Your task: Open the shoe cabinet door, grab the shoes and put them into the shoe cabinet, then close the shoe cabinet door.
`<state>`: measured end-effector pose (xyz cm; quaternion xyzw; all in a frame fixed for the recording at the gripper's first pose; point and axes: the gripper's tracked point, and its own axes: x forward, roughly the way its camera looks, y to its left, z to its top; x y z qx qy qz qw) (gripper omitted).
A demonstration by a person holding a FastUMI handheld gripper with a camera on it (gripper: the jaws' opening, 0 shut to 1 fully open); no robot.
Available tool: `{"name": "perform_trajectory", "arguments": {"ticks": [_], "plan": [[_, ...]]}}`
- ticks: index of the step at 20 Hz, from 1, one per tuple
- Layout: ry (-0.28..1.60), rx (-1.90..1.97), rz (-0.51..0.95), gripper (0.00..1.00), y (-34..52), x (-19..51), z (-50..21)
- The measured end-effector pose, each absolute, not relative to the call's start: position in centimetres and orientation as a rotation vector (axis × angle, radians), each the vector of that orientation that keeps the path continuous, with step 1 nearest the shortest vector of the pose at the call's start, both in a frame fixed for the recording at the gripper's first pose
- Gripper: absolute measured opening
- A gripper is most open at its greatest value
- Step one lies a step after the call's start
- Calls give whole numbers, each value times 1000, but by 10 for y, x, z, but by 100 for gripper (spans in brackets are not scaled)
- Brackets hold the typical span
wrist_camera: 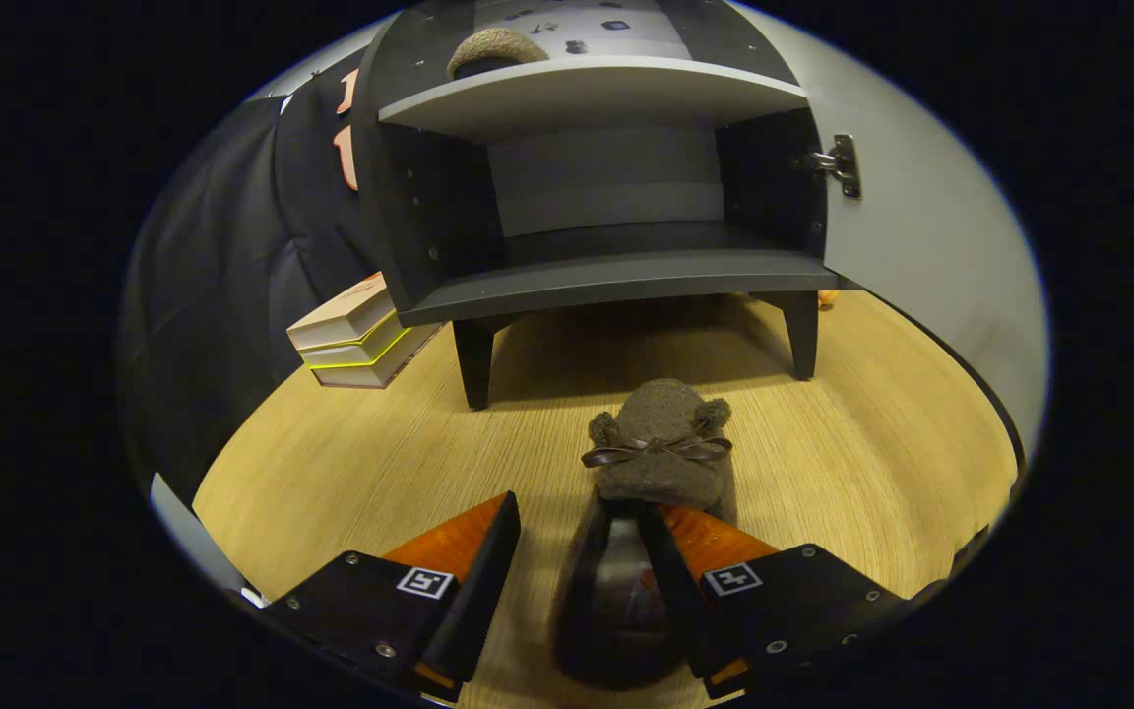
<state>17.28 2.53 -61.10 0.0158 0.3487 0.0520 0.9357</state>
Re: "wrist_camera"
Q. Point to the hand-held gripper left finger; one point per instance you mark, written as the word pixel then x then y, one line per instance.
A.
pixel 483 591

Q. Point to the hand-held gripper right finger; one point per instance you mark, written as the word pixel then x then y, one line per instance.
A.
pixel 670 591

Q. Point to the dark grey shoe cabinet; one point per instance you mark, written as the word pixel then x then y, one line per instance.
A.
pixel 606 281

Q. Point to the metal door hinge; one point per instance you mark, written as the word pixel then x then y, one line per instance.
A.
pixel 845 162

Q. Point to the black backdrop cloth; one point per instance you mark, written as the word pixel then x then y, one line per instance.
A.
pixel 213 276

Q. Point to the cream paperback book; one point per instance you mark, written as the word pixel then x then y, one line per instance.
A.
pixel 341 320

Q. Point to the brown fuzzy shoe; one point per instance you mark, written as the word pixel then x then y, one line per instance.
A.
pixel 498 44
pixel 665 414

